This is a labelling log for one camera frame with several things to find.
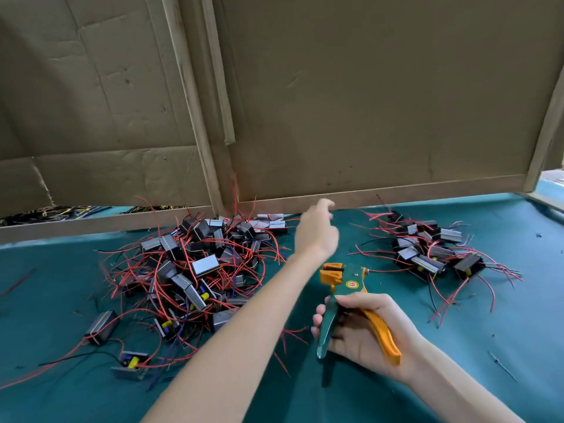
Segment person's right hand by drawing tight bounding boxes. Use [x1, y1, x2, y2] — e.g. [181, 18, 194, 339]
[310, 291, 433, 384]

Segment person's left hand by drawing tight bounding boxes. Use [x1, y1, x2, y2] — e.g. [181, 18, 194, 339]
[293, 198, 340, 266]

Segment orange green wire strippers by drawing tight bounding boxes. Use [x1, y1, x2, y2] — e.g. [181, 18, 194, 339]
[315, 262, 402, 367]

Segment pile of wired transformers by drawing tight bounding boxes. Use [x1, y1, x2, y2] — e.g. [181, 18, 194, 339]
[351, 202, 523, 327]
[0, 176, 305, 388]

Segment person's left forearm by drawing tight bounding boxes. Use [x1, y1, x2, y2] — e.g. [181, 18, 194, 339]
[141, 251, 323, 423]

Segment person's right forearm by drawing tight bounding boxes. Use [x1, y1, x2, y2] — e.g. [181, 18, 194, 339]
[405, 339, 525, 423]

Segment smooth brown cardboard panel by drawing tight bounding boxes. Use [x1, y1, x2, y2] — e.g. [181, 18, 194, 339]
[216, 0, 564, 201]

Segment thin wooden strip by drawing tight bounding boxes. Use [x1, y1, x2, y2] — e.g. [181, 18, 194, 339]
[201, 0, 237, 146]

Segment flat grey board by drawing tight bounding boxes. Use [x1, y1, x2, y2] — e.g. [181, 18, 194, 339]
[529, 170, 564, 212]

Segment creased brown cardboard panel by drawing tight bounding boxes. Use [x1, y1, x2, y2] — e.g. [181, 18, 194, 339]
[0, 0, 213, 217]

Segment long wooden bottom rail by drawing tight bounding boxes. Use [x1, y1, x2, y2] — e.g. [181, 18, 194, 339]
[240, 174, 528, 217]

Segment wide wooden post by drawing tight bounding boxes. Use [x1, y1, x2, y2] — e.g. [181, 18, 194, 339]
[161, 0, 226, 217]

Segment short wooden bottom rail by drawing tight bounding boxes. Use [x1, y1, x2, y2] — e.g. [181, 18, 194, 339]
[0, 207, 213, 246]

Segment wooden corner post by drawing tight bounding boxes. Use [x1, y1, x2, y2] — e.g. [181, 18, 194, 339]
[524, 66, 564, 193]

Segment heap of black cables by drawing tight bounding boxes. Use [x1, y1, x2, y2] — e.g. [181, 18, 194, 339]
[0, 204, 182, 227]

